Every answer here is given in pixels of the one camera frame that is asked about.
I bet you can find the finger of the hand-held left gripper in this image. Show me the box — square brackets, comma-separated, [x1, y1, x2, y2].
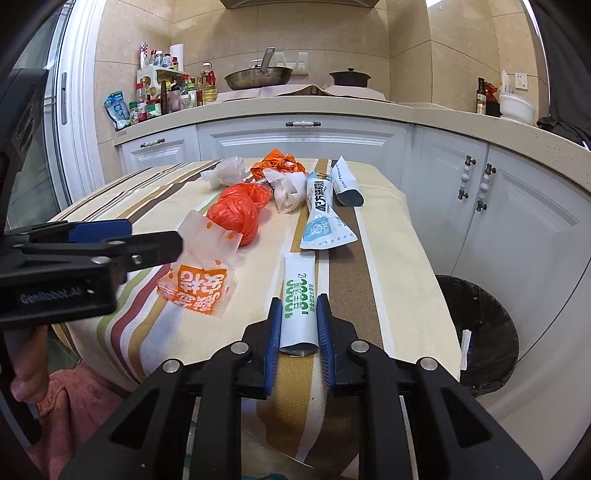
[0, 220, 133, 252]
[14, 230, 184, 278]

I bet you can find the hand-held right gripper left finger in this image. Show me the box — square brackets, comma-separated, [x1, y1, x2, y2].
[60, 298, 283, 480]

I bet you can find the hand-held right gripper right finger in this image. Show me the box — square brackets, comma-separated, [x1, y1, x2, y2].
[315, 295, 543, 480]

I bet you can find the white green snack wrapper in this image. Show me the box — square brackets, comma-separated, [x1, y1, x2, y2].
[279, 251, 320, 357]

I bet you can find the orange white paper bag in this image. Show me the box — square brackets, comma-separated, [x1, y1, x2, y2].
[157, 210, 243, 318]

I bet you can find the orange plastic bag ball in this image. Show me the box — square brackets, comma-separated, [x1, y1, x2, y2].
[206, 182, 272, 247]

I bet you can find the black trash bin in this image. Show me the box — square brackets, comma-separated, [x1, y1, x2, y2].
[434, 274, 520, 400]

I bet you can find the person's left hand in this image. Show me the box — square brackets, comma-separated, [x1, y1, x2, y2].
[11, 323, 51, 407]

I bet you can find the striped tablecloth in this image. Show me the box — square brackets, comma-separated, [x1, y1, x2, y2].
[48, 159, 462, 480]

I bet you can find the pink cloth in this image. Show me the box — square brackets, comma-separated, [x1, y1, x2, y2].
[37, 369, 134, 480]

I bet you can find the small white plastic bag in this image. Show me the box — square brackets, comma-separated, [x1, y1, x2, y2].
[200, 157, 247, 190]

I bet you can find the blue seasoning packet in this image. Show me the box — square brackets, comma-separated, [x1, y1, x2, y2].
[104, 91, 132, 131]

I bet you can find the blue white snack packet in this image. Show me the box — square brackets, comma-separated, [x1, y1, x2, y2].
[299, 171, 358, 251]

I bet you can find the cluster of condiment bottles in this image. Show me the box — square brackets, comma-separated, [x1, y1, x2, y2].
[127, 42, 199, 125]

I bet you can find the large white plastic bag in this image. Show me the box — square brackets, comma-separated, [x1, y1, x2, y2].
[263, 168, 309, 215]

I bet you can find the crumpled orange plastic bag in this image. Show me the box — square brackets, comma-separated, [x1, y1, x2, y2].
[250, 148, 301, 182]

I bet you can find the white wrapper with dark lining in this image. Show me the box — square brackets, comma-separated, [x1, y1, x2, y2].
[331, 155, 365, 207]

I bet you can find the white spice rack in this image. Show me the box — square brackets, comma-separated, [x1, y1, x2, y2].
[135, 67, 185, 116]

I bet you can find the yellow cooking oil bottle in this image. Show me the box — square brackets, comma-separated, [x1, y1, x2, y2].
[196, 62, 219, 104]

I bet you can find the steel wok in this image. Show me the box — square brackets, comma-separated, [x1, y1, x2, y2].
[225, 47, 294, 91]

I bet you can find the beige kitchen countertop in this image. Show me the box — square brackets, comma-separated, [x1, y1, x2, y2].
[113, 97, 591, 185]

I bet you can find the white kitchen cabinet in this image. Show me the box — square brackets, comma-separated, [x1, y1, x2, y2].
[115, 117, 591, 462]

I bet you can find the black lidded pot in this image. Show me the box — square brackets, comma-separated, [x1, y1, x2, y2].
[329, 68, 372, 88]

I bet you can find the white plastic bowl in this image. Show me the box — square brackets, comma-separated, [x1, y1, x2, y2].
[500, 92, 536, 124]

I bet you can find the dark cloth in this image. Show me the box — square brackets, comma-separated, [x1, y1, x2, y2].
[536, 0, 591, 148]

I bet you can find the white door frame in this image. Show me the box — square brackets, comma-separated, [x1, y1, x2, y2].
[9, 0, 116, 204]

